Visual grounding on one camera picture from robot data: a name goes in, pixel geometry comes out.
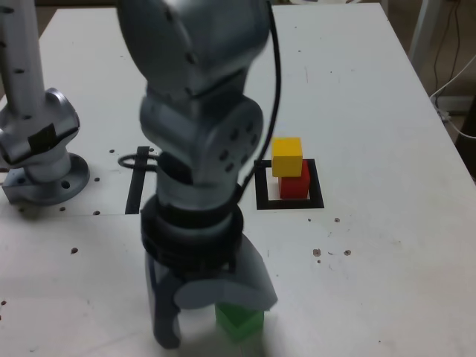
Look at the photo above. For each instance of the green cube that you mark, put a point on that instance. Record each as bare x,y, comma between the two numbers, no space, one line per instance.
238,323

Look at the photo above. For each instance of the yellow cube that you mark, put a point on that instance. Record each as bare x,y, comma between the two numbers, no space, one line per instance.
286,158

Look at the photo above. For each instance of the black tape square outline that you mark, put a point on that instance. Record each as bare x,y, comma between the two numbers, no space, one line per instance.
290,205

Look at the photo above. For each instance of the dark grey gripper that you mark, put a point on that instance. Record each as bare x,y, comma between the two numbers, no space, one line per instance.
201,274

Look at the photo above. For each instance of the white metal post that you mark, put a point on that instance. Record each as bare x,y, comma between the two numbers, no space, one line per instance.
418,29

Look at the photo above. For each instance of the black tape strip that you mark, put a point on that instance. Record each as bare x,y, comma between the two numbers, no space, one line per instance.
133,193

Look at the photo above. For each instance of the red cube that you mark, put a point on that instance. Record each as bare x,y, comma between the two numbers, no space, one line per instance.
295,187

